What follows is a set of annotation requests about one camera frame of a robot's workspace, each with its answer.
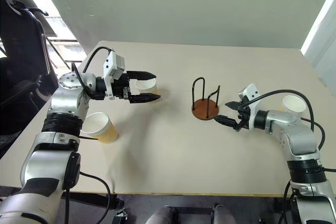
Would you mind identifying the black window railing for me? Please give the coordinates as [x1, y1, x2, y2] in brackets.
[46, 37, 81, 70]

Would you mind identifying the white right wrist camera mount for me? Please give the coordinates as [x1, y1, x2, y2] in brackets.
[238, 83, 261, 131]

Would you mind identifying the small metal clamp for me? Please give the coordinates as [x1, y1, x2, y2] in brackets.
[113, 208, 130, 220]

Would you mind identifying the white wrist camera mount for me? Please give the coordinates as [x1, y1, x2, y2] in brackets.
[238, 83, 261, 131]
[102, 50, 127, 100]

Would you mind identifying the wooden cup holder stand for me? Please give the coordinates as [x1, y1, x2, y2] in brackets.
[191, 77, 221, 121]

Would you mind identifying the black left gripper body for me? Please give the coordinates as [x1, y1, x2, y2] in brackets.
[110, 71, 136, 101]

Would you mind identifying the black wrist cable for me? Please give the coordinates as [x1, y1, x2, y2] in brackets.
[71, 47, 116, 98]
[237, 89, 326, 153]

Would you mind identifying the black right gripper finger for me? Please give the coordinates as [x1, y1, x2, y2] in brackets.
[213, 114, 242, 130]
[225, 100, 246, 111]

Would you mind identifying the black left shoulder cable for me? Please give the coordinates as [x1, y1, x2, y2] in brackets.
[62, 170, 112, 224]

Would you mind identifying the black chair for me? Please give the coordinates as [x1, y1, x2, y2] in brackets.
[0, 0, 60, 156]

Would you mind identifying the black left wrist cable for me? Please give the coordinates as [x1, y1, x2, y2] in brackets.
[71, 47, 116, 98]

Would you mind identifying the black table frame bar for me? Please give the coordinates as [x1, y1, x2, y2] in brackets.
[62, 191, 124, 210]

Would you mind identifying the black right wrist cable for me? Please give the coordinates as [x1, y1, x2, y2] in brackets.
[237, 89, 326, 153]

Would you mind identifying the tan ribbed paper cup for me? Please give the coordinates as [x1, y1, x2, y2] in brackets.
[134, 78, 158, 96]
[79, 111, 119, 145]
[281, 95, 307, 117]

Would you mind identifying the black shoulder cable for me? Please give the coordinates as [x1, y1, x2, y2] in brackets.
[62, 170, 112, 224]
[278, 178, 296, 224]

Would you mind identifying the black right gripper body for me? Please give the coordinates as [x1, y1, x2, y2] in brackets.
[234, 96, 252, 132]

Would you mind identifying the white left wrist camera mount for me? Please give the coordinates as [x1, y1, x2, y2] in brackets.
[102, 50, 127, 100]

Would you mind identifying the grey rounded shape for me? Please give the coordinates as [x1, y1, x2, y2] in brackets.
[145, 206, 180, 224]
[211, 204, 237, 224]

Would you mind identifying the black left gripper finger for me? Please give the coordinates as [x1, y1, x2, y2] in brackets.
[127, 70, 158, 81]
[129, 93, 162, 104]

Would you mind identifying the black right shoulder cable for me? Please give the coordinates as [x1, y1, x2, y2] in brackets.
[278, 178, 296, 224]

